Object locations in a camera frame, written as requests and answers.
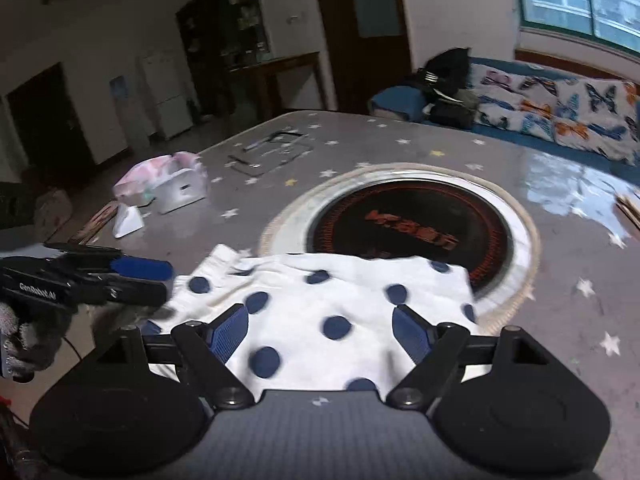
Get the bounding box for white paper piece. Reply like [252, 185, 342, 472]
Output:
[113, 207, 146, 240]

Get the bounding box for blue sofa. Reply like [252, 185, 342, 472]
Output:
[368, 57, 640, 168]

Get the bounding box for white polka dot pants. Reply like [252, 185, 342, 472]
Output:
[142, 244, 478, 393]

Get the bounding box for round black induction cooktop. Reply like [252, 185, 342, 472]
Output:
[305, 179, 521, 297]

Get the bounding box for person's left hand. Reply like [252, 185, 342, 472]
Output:
[0, 302, 57, 382]

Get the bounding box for black bag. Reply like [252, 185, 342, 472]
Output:
[404, 47, 473, 98]

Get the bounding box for dark wooden door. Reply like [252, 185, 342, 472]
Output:
[309, 0, 414, 115]

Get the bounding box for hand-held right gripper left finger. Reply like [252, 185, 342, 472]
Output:
[92, 303, 255, 409]

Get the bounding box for pink patterned tissue pack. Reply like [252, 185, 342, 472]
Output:
[112, 154, 176, 209]

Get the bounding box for dark wooden side table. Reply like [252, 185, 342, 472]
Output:
[226, 51, 324, 112]

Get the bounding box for dark glass cabinet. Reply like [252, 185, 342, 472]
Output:
[175, 0, 274, 72]

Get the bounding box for grey star tablecloth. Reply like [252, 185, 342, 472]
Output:
[47, 110, 640, 480]

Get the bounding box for brown patterned flat box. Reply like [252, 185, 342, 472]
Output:
[66, 199, 120, 247]

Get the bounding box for white box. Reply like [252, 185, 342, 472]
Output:
[152, 151, 210, 215]

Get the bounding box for wooden chopsticks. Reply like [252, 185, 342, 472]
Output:
[613, 193, 640, 234]

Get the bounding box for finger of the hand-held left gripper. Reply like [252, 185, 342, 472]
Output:
[102, 277, 169, 307]
[44, 242, 175, 282]

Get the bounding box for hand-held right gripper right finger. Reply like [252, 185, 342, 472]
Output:
[387, 304, 568, 409]

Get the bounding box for white refrigerator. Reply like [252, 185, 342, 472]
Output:
[138, 51, 195, 140]

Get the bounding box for dark green bag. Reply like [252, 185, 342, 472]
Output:
[429, 89, 482, 130]

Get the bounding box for clear plastic sleeve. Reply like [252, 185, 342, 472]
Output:
[228, 129, 315, 177]

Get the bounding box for butterfly print cushion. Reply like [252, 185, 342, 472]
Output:
[471, 66, 640, 167]

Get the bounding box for black cable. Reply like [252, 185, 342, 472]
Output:
[61, 336, 85, 362]

